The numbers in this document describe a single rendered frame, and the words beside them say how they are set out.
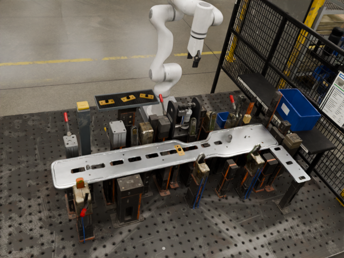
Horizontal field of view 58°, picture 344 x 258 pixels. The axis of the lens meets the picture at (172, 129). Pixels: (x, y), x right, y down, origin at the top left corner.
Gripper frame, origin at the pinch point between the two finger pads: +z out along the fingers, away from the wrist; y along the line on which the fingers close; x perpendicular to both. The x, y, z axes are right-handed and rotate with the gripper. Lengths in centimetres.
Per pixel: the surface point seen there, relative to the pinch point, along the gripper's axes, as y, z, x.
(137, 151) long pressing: 22, 45, -32
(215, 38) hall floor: -318, 142, 179
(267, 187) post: 40, 73, 56
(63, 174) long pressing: 33, 45, -72
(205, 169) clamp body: 45, 40, 1
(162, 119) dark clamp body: 4.8, 37.0, -13.6
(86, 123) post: 0, 40, -58
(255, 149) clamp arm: 38, 36, 34
